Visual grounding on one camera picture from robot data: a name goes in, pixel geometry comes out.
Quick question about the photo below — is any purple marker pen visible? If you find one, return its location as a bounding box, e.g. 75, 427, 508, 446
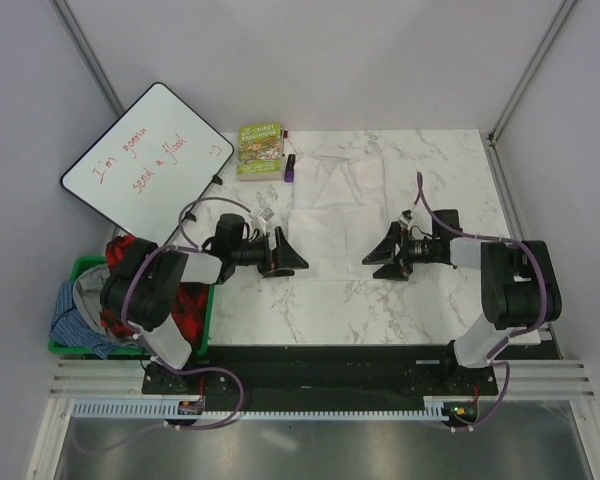
283, 154, 296, 183

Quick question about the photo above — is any aluminium rail frame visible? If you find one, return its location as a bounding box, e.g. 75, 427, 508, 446
50, 359, 145, 399

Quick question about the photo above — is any green plastic bin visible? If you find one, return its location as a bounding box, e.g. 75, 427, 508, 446
47, 256, 220, 359

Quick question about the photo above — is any grey shirt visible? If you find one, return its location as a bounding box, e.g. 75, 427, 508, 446
73, 263, 138, 348

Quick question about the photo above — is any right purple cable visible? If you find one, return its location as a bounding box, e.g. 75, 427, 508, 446
415, 172, 554, 401

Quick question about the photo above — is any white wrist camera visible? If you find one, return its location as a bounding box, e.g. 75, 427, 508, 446
398, 210, 414, 229
252, 207, 275, 230

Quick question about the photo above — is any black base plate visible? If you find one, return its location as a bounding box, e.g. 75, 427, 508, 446
142, 345, 498, 411

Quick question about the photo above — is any blue checked shirt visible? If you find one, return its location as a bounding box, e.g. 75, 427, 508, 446
49, 281, 120, 359

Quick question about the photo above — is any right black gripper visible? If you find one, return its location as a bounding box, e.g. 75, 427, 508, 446
362, 221, 439, 281

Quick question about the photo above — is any white slotted cable duct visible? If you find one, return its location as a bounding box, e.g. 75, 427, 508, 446
72, 399, 479, 421

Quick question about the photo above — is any red black plaid shirt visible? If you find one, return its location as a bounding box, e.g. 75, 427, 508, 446
101, 235, 210, 349

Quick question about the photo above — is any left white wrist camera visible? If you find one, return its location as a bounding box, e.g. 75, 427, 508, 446
252, 207, 275, 230

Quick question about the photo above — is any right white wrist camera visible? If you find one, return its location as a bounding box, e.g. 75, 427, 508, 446
398, 210, 414, 229

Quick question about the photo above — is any green paperback book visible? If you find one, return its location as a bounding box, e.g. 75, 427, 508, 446
236, 122, 283, 181

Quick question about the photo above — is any white long sleeve shirt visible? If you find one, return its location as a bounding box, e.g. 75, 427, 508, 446
287, 149, 389, 281

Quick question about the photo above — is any white whiteboard with red writing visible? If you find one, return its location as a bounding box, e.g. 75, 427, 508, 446
60, 82, 234, 244

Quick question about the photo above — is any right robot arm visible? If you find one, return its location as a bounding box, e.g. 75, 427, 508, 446
362, 209, 562, 394

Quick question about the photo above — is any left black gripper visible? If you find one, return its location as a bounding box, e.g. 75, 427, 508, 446
232, 227, 308, 278

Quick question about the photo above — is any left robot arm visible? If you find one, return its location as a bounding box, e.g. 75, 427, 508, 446
100, 213, 309, 393

